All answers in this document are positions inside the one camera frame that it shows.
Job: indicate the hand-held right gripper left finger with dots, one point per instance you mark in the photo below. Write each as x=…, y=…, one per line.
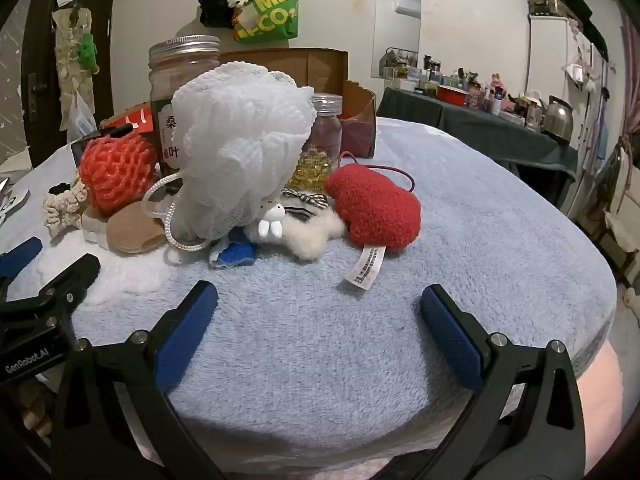
x=187, y=335

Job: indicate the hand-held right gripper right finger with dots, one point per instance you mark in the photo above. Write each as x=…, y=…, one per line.
x=450, y=335

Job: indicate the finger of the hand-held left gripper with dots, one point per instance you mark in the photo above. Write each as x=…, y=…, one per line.
x=75, y=275
x=20, y=255

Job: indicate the cream knitted scrunchie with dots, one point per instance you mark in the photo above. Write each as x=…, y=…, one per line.
x=60, y=212

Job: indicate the tan round pad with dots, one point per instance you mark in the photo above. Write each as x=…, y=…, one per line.
x=132, y=230

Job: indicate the black scrunchie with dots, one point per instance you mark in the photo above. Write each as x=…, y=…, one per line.
x=59, y=188

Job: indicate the blue cloth piece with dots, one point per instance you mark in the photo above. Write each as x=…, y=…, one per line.
x=237, y=255

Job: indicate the orange foam mesh net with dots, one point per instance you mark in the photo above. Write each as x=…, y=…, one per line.
x=115, y=170

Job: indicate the white bunny clip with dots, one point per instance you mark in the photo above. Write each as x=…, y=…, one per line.
x=272, y=217

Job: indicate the red knitted heart plush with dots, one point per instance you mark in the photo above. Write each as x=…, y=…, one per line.
x=375, y=210

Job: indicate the white fluffy star clip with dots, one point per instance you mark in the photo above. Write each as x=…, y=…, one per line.
x=310, y=240

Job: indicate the striped ribbon bow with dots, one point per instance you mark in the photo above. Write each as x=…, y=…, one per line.
x=300, y=197

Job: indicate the white mesh bath pouf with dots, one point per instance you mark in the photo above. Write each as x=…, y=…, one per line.
x=240, y=135

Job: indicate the cardboard box with red inside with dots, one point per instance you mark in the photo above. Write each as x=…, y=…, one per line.
x=280, y=67

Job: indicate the person's left hand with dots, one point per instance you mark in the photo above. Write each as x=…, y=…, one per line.
x=35, y=415

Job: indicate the black box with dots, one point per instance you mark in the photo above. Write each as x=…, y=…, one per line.
x=82, y=147

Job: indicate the pink bed sheet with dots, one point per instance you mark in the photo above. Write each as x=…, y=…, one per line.
x=600, y=400

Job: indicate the cream hanging organizer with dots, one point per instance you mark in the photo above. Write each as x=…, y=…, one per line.
x=70, y=80

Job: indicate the table with green cloth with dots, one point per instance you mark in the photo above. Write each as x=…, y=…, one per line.
x=480, y=130

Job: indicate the green toy figure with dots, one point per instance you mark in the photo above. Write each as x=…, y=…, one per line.
x=88, y=50

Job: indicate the dark wooden door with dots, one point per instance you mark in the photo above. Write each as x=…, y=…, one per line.
x=30, y=35

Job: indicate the tall jar with green label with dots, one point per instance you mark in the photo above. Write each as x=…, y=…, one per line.
x=170, y=75

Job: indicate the row of cosmetic bottles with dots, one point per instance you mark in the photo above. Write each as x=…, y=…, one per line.
x=480, y=97

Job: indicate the red basin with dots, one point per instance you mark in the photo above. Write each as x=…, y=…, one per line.
x=452, y=95

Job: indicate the small jar of yellow capsules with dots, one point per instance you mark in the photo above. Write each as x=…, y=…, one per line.
x=325, y=130

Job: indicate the steel kettle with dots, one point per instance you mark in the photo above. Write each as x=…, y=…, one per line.
x=557, y=120

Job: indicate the white fridge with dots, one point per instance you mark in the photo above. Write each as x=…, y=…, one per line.
x=550, y=55

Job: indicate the pink curtain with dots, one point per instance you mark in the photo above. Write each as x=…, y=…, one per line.
x=631, y=70

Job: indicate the green tote bag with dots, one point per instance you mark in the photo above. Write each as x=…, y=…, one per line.
x=270, y=10

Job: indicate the dark case on fridge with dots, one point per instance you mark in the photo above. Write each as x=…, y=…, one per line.
x=547, y=2

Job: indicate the wall mirror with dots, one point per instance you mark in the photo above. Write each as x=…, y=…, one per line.
x=395, y=35

